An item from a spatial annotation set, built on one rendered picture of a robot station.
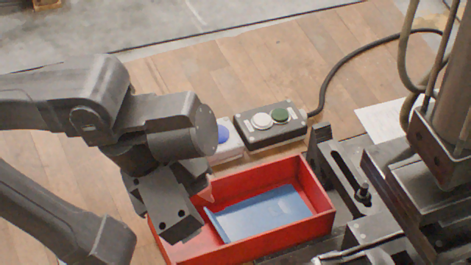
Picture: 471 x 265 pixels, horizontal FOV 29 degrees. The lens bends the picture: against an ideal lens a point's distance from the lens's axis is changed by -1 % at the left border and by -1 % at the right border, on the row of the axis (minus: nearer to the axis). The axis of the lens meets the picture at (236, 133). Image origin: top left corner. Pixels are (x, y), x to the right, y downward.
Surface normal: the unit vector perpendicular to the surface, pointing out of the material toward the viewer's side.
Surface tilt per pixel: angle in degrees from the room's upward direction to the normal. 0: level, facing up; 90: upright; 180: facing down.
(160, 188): 30
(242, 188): 90
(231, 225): 0
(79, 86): 19
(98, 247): 37
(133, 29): 0
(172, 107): 26
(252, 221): 0
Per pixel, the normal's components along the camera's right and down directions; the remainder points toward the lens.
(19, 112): -0.33, 0.69
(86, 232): 0.64, -0.42
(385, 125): 0.08, -0.66
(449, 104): -0.83, 0.38
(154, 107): -0.37, -0.68
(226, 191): 0.40, 0.70
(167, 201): -0.41, -0.45
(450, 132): -0.69, 0.51
